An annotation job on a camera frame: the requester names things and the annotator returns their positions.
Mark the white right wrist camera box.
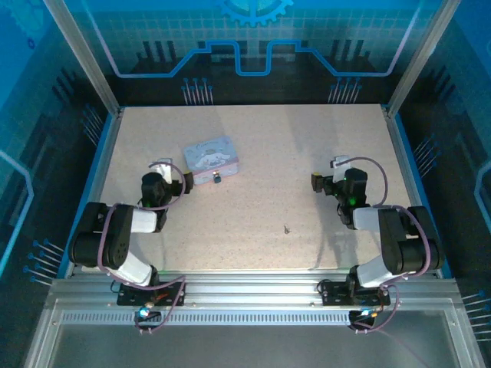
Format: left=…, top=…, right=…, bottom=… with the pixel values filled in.
left=330, top=155, right=352, bottom=183

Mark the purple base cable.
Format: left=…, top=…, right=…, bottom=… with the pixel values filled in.
left=354, top=283, right=423, bottom=360
left=133, top=275, right=188, bottom=335

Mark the aluminium frame post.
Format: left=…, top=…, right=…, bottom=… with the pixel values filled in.
left=41, top=0, right=124, bottom=118
left=386, top=0, right=460, bottom=118

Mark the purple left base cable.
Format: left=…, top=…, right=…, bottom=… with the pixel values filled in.
left=133, top=275, right=188, bottom=335

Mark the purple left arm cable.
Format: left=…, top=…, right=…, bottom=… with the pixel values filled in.
left=97, top=161, right=188, bottom=277

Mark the slotted grey cable duct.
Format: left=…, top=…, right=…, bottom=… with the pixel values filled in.
left=59, top=310, right=457, bottom=328

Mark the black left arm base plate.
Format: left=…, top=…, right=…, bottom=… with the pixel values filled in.
left=116, top=281, right=187, bottom=307

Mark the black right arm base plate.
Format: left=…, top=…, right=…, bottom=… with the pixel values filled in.
left=317, top=278, right=392, bottom=307

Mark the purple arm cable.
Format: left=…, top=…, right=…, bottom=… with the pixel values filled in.
left=337, top=156, right=433, bottom=287
left=97, top=161, right=188, bottom=277

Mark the aluminium table side rail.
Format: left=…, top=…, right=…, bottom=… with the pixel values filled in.
left=68, top=108, right=124, bottom=279
left=383, top=107, right=442, bottom=278

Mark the clear acrylic panel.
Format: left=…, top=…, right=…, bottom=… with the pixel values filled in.
left=25, top=298, right=486, bottom=368

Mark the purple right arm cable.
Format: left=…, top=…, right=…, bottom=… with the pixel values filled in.
left=337, top=156, right=433, bottom=287

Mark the pastel cartoon tin box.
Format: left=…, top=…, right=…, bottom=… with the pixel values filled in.
left=182, top=136, right=242, bottom=186

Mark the small lit circuit board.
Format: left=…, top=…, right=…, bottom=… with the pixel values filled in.
left=133, top=304, right=162, bottom=324
left=348, top=306, right=379, bottom=325

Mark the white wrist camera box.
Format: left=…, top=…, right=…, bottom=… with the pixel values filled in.
left=330, top=155, right=352, bottom=183
left=149, top=157, right=173, bottom=183

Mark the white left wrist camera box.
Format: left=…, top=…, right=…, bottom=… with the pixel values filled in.
left=149, top=157, right=173, bottom=183

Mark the aluminium mounting rail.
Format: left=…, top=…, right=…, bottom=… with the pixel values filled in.
left=45, top=272, right=461, bottom=311

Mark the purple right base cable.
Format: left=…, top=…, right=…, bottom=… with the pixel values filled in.
left=354, top=283, right=423, bottom=360

